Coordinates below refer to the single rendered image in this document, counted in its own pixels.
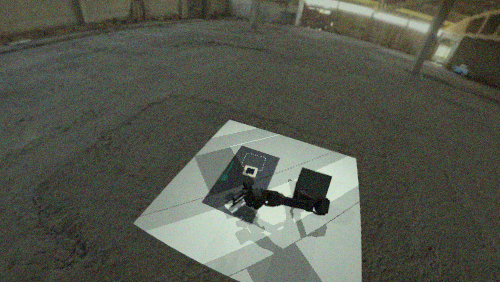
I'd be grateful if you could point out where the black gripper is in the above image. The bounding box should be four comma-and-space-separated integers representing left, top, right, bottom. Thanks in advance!
242, 178, 263, 209

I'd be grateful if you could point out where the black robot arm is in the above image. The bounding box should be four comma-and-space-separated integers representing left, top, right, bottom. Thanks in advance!
243, 186, 330, 216

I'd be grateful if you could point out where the cream tile with dark square mark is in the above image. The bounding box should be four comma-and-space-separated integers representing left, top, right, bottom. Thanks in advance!
242, 165, 258, 178

